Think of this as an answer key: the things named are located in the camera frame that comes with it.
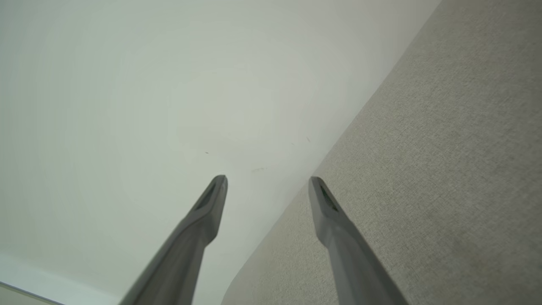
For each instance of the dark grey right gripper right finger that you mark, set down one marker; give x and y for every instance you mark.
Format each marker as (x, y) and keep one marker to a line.
(351, 262)

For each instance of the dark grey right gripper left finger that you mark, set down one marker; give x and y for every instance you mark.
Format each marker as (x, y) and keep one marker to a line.
(186, 254)

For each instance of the white wall baseboard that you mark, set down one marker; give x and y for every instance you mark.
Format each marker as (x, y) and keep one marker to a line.
(42, 277)

